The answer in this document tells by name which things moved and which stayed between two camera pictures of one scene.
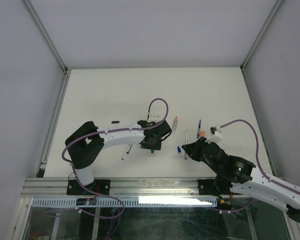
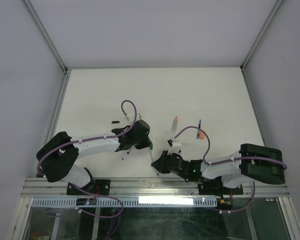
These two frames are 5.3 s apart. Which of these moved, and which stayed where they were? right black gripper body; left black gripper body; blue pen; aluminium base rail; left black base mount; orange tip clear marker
Moved: right black gripper body; left black gripper body
Stayed: blue pen; orange tip clear marker; aluminium base rail; left black base mount
